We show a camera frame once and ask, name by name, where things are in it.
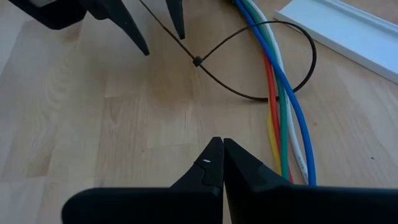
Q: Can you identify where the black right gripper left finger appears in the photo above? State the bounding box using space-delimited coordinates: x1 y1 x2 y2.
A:
61 136 225 224

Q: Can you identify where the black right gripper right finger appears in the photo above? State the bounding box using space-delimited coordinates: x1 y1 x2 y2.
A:
223 138 398 224

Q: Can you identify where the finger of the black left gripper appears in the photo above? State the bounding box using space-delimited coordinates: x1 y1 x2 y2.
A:
86 0 150 57
165 0 187 40

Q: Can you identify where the black zip tie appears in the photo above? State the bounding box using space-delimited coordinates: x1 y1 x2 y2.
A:
138 0 317 102

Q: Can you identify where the blue cable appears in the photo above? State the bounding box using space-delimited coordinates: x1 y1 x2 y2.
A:
233 0 317 187

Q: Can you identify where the yellow cable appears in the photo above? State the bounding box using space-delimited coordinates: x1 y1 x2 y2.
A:
266 107 282 175

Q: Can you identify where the green cable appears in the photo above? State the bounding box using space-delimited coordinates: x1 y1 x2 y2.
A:
241 0 290 181

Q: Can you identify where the red cable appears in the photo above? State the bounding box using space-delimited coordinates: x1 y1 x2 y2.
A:
263 54 294 184

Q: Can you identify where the white raceway cover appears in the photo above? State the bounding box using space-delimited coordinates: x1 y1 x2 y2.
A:
273 0 398 85

